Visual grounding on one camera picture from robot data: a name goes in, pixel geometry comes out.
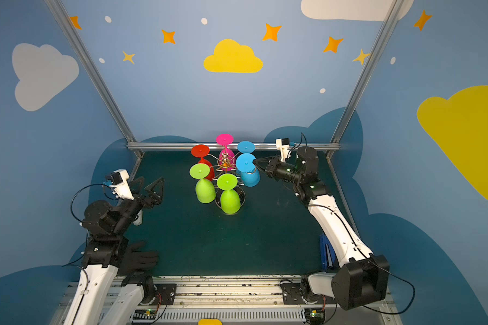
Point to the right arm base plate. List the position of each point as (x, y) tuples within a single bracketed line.
[(299, 294)]

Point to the left frame post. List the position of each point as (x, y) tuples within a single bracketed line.
[(71, 33)]

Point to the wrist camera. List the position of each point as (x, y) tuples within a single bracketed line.
[(118, 183), (283, 145)]

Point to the yellow object at bottom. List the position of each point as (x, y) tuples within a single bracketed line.
[(209, 322)]

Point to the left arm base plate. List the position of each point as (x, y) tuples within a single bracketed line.
[(159, 294)]

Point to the black glove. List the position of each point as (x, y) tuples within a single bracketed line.
[(135, 259)]

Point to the green wine glass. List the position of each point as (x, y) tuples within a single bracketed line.
[(204, 188), (229, 199)]

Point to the pink wine glass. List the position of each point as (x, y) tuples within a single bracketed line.
[(226, 158)]

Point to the right frame post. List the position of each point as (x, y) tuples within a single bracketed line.
[(368, 69)]

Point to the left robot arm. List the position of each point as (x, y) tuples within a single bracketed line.
[(115, 276)]

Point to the rear frame bar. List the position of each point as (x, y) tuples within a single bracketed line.
[(156, 146)]

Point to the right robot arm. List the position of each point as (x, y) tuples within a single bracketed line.
[(362, 277)]

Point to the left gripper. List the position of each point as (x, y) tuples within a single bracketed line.
[(142, 193)]

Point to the aluminium rail base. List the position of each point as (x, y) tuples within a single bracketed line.
[(254, 300)]

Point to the frame post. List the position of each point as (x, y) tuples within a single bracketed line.
[(368, 69), (71, 33)]

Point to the circuit board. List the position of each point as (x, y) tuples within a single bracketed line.
[(314, 317), (144, 316)]

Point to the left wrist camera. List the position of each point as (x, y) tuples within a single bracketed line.
[(118, 183)]

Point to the white brush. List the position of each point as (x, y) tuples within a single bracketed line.
[(138, 220)]

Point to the blue wine glass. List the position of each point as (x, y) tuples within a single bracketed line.
[(250, 176), (245, 147)]

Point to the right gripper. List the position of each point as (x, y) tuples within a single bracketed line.
[(274, 168)]

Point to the blue tool at table edge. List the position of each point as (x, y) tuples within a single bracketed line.
[(328, 255)]

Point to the gold wire glass rack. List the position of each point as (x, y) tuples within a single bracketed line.
[(239, 188)]

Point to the red wine glass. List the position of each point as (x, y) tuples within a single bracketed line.
[(200, 151)]

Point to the left circuit board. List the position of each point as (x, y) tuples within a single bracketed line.
[(144, 316)]

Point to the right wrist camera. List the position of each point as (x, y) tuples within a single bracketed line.
[(283, 145)]

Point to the right circuit board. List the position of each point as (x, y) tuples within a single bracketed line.
[(314, 317)]

